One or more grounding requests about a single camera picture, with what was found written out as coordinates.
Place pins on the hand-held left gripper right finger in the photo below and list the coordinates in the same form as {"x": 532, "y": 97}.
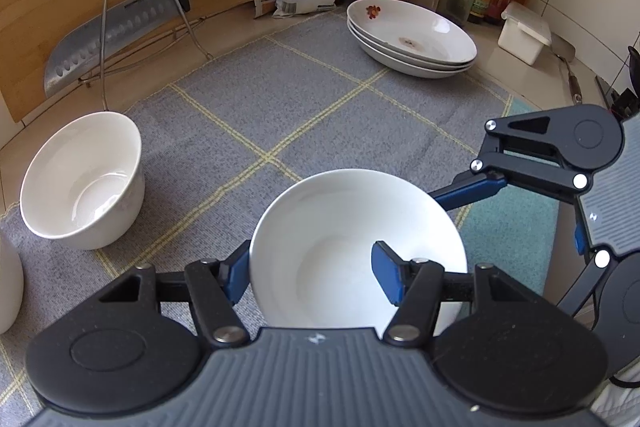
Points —
{"x": 385, "y": 274}

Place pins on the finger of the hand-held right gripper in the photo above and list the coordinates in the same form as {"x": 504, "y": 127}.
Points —
{"x": 582, "y": 287}
{"x": 470, "y": 189}

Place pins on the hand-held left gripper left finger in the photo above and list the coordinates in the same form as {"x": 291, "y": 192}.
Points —
{"x": 239, "y": 272}

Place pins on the white bowl with pink flowers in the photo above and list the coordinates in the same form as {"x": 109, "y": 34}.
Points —
{"x": 325, "y": 232}
{"x": 9, "y": 282}
{"x": 80, "y": 177}

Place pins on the white plate one fruit print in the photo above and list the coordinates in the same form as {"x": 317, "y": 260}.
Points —
{"x": 425, "y": 75}

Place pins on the white plate two fruit prints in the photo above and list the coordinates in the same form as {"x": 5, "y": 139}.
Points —
{"x": 430, "y": 68}

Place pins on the metal spatula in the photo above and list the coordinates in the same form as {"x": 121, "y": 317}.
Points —
{"x": 562, "y": 49}

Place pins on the white lidded plastic box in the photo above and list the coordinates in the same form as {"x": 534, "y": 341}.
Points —
{"x": 522, "y": 34}

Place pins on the grey and teal checked mat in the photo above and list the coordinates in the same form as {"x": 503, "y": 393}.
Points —
{"x": 310, "y": 107}

